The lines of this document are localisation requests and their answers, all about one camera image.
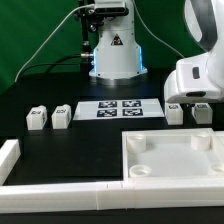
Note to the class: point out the white left fence piece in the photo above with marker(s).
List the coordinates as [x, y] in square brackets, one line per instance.
[9, 154]

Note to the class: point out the white front fence wall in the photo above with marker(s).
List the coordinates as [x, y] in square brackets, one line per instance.
[114, 195]

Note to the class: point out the sheet with four markers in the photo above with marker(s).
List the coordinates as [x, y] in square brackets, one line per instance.
[118, 109]

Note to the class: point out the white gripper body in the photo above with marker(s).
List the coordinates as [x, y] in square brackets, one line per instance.
[190, 83]

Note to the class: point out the white square tabletop tray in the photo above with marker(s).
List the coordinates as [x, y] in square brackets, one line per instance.
[172, 153]

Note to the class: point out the black camera on mount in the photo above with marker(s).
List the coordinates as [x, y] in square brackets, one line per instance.
[111, 8]

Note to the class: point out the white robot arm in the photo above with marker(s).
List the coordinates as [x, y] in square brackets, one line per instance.
[117, 59]

